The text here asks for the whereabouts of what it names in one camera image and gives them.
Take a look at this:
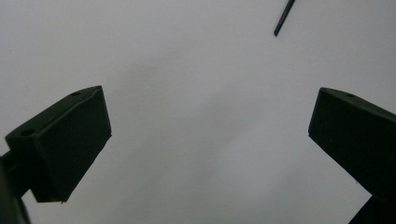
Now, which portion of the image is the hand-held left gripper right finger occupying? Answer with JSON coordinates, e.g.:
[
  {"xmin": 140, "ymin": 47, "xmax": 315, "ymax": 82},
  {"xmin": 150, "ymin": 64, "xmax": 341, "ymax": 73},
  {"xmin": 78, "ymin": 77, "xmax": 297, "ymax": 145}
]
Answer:
[{"xmin": 307, "ymin": 87, "xmax": 396, "ymax": 201}]

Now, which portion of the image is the black pen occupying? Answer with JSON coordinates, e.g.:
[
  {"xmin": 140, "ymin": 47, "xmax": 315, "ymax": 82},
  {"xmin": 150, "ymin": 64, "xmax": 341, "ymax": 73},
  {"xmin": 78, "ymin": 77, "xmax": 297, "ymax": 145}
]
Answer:
[{"xmin": 273, "ymin": 0, "xmax": 297, "ymax": 37}]

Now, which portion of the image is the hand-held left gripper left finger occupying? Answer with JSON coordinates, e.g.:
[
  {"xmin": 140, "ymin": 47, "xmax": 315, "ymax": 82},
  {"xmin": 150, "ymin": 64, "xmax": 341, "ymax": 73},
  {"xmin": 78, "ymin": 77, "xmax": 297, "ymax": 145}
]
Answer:
[{"xmin": 5, "ymin": 85, "xmax": 113, "ymax": 203}]

